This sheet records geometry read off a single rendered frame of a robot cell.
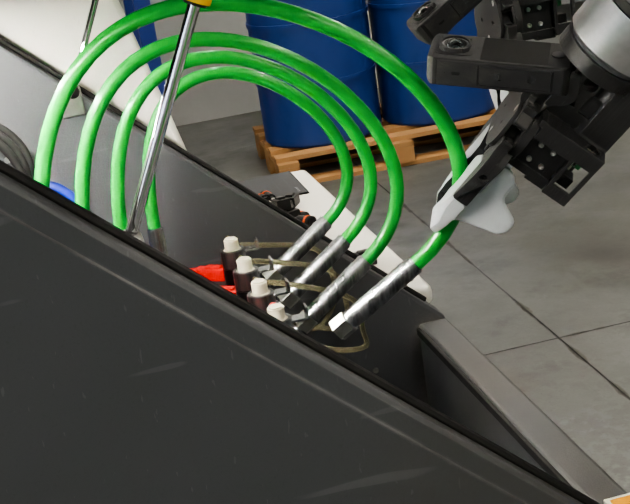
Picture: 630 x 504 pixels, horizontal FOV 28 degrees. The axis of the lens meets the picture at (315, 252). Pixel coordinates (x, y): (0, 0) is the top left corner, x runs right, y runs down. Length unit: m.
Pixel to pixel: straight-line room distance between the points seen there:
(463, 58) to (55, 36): 0.59
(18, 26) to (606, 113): 0.70
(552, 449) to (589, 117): 0.37
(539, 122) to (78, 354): 0.42
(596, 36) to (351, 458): 0.37
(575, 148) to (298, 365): 0.32
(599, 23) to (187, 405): 0.42
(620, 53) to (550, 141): 0.09
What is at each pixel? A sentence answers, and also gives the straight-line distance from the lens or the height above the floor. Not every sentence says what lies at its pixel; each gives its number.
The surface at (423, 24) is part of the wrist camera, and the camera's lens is 1.26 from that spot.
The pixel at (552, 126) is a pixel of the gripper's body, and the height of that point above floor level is 1.30.
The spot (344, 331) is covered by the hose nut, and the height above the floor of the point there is 1.12.
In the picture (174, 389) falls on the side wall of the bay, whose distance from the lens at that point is 0.81.
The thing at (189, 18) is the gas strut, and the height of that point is 1.44.
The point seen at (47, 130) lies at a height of 1.34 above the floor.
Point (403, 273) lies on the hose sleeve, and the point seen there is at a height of 1.17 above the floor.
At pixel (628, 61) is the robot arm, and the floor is 1.35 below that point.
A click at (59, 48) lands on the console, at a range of 1.45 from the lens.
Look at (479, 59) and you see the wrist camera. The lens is 1.00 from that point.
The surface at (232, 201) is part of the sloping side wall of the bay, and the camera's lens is 1.46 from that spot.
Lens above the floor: 1.54
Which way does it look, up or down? 18 degrees down
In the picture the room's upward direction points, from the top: 9 degrees counter-clockwise
